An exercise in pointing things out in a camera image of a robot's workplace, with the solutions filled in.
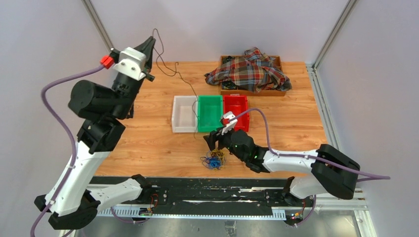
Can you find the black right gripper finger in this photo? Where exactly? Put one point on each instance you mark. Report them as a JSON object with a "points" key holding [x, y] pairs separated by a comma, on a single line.
{"points": [[216, 134], [211, 141]]}

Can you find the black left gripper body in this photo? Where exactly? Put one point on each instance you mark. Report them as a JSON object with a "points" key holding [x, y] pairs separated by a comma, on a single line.
{"points": [[126, 94]]}

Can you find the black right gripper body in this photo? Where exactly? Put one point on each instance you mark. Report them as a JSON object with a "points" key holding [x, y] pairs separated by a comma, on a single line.
{"points": [[227, 143]]}

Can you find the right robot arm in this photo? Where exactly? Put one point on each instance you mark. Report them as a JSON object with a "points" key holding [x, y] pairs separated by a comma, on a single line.
{"points": [[326, 169]]}

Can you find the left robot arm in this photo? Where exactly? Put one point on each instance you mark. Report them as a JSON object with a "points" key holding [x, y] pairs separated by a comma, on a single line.
{"points": [[102, 97]]}

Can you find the green plastic bin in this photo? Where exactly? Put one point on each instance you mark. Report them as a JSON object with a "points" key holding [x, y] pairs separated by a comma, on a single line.
{"points": [[210, 111]]}

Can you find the white plastic bin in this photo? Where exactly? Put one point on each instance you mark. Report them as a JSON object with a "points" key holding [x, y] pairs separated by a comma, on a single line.
{"points": [[184, 118]]}

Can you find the red plastic bin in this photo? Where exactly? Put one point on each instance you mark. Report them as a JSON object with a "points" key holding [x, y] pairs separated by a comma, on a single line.
{"points": [[237, 104]]}

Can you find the wooden tray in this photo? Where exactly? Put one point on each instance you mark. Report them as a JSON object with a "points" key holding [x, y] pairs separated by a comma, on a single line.
{"points": [[230, 90]]}

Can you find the plaid shirt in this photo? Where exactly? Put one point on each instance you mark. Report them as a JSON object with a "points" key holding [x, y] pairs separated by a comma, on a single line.
{"points": [[253, 71]]}

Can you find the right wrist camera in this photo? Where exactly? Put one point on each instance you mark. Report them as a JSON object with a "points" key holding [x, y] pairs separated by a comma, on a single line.
{"points": [[229, 121]]}

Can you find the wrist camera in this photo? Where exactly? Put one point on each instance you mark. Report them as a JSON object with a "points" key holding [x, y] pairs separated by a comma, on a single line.
{"points": [[128, 62], [229, 121]]}

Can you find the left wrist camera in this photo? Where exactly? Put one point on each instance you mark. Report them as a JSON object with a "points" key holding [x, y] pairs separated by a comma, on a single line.
{"points": [[128, 62]]}

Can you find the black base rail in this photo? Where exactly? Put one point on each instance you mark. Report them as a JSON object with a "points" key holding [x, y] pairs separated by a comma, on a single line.
{"points": [[218, 196]]}

